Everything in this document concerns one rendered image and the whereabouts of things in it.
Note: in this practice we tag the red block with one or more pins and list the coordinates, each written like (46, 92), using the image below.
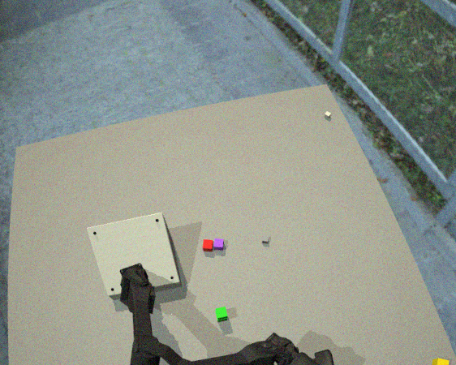
(208, 245)

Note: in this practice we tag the purple block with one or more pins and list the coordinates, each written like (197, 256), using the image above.
(218, 244)

